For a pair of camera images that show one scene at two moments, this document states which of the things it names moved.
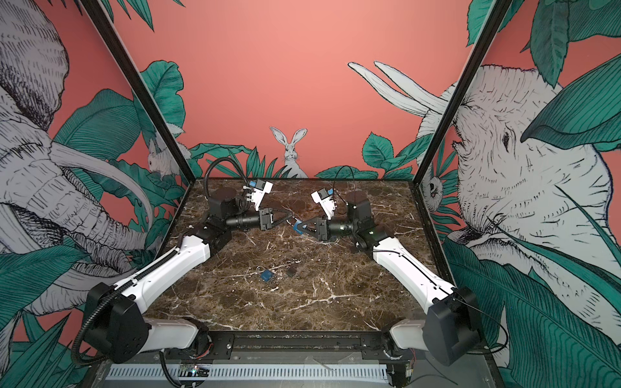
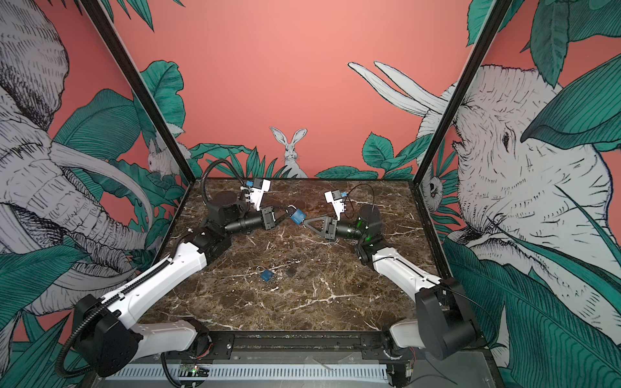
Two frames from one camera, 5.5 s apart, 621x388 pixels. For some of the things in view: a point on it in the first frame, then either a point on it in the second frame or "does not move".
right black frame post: x=497 y=13 does not move
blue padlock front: x=266 y=275 does not move
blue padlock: x=295 y=227 -> x=298 y=216
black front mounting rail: x=290 y=346 does not move
